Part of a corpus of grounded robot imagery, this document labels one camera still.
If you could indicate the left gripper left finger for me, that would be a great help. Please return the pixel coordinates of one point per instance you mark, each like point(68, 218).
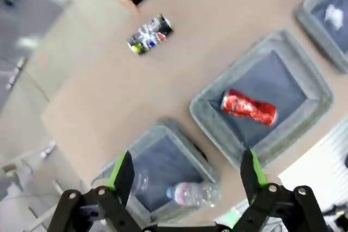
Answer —
point(122, 177)

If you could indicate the clear plastic water bottle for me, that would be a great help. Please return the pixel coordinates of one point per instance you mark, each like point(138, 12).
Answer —
point(190, 194)

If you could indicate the grey fabric basket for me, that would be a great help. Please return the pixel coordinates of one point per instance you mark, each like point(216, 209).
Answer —
point(174, 161)
point(312, 31)
point(272, 80)

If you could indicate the crushed dark soda can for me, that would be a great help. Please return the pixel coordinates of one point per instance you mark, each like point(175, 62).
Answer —
point(150, 35)

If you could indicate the white ribbed panel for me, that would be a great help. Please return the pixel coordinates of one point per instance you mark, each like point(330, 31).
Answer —
point(320, 161)

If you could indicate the crushed red soda can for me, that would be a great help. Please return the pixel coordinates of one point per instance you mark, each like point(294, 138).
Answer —
point(248, 107)

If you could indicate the white paper ball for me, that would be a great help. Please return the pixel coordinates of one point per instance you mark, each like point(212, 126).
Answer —
point(333, 16)

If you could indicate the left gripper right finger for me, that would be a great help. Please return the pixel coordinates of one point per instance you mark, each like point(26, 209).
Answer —
point(250, 177)

